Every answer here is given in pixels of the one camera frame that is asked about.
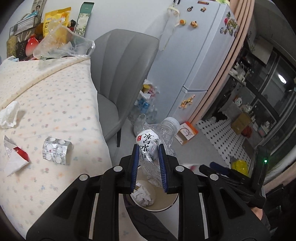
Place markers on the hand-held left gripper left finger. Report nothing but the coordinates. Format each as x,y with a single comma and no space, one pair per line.
136,168

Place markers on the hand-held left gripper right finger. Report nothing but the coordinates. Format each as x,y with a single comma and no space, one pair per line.
161,168

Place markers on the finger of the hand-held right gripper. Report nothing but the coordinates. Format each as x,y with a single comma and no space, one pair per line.
215,173
218,166

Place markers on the crushed clear plastic bottle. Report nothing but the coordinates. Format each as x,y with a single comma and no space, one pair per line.
150,141

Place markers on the white paper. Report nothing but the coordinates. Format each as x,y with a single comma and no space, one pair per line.
143,197

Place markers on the white trash bin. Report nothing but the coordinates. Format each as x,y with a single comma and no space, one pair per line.
163,204

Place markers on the person's right forearm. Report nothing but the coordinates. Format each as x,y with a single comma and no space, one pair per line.
272,220

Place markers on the yellow plastic bag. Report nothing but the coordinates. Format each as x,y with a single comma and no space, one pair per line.
240,165

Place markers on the orange and white box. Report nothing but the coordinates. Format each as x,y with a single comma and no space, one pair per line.
186,132

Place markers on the cardboard box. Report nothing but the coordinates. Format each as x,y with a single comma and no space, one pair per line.
241,122

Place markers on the pile of plastic bottles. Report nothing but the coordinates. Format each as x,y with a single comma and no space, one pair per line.
145,103

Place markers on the yellow flower magnet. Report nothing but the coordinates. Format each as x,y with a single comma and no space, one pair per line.
186,102

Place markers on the silver pill blister pack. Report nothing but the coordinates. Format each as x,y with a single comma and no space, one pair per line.
56,150

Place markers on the grey upholstered chair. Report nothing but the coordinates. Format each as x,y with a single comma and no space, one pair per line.
122,81

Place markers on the floral tablecloth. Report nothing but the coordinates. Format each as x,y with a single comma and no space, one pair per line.
57,104

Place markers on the white refrigerator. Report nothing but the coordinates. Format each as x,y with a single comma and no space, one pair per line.
196,64

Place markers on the torn foil wrapper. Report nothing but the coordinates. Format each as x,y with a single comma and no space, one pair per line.
15,156

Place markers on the crumpled white tissue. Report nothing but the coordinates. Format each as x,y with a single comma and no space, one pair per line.
9,114

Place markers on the white hanging plastic bag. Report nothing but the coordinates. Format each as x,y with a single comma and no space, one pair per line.
168,27

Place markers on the cluster of fridge magnets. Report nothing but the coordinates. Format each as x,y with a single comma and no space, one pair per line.
231,25

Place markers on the clear plastic bag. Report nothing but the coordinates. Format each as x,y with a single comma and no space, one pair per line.
62,45

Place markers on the yellow figure magnet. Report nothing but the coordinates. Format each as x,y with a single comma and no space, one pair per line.
193,23

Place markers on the orange round magnet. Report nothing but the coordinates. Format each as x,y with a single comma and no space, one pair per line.
182,22

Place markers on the green tall box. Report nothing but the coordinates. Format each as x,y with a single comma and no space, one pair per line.
84,17

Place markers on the red peach-shaped vase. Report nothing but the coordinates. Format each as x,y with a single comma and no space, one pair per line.
32,45

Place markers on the black utensil holder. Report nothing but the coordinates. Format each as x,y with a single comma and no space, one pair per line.
22,49

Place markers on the yellow snack bag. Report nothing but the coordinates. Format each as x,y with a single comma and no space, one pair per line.
56,19

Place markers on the white paper bag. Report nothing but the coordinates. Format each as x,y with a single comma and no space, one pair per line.
38,5

